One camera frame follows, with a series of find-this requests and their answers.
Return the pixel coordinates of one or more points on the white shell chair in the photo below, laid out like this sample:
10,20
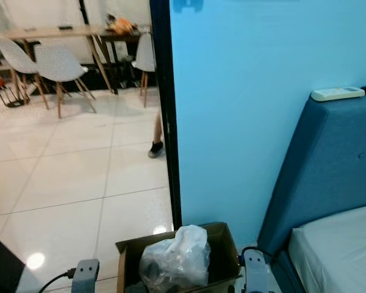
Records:
144,55
15,55
58,61

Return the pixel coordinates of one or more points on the large black panel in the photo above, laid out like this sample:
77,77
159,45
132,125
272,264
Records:
3,262

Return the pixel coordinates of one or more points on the light wooden table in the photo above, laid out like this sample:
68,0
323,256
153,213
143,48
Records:
49,32

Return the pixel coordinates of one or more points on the small black device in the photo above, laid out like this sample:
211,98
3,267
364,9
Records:
65,27

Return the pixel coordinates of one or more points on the black sneaker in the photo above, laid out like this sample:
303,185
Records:
156,149

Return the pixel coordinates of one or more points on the person's bare leg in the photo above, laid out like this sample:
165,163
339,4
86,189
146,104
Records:
158,128

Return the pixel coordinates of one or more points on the dark wooden table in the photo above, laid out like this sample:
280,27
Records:
122,36

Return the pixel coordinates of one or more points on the orange soft object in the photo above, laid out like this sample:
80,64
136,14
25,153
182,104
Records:
123,25

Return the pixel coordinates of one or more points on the clear crumpled plastic bag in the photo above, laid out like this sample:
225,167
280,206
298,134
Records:
177,256

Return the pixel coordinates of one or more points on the brown cardboard box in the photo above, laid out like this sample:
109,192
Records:
222,250

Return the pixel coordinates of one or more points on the blue upholstered headboard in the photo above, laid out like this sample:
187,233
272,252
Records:
329,165

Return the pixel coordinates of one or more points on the white remote control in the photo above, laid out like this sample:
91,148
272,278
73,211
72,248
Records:
337,93

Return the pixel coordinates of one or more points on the mattress with cream sheet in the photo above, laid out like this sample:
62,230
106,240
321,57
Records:
341,256

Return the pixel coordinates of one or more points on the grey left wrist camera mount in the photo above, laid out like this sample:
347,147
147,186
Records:
85,274

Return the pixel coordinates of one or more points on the black door frame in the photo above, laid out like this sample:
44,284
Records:
168,122

